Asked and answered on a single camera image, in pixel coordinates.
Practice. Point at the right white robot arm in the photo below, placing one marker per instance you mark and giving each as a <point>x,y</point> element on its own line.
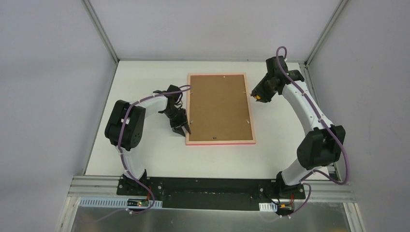
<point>322,143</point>

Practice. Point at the right white cable duct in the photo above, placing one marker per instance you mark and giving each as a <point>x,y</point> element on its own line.
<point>268,207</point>

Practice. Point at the white cable duct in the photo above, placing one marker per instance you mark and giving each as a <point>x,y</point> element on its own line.
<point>268,207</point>
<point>131,203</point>

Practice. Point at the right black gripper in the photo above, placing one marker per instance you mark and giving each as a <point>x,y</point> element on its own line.
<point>261,90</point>

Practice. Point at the left white cable duct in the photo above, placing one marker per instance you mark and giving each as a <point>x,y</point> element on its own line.
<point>131,203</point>

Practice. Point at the black yellow screwdriver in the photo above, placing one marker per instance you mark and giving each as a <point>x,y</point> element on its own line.
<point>255,96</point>

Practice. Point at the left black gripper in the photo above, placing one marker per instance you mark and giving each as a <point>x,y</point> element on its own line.
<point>179,123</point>

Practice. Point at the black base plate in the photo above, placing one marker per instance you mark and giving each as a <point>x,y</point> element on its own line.
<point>210,193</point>

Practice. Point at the aluminium front rail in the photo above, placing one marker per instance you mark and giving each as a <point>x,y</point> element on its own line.
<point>106,186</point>

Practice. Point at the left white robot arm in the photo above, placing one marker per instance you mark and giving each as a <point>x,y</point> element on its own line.
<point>125,125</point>

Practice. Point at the pink wooden photo frame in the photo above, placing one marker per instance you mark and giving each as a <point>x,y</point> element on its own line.
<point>218,110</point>

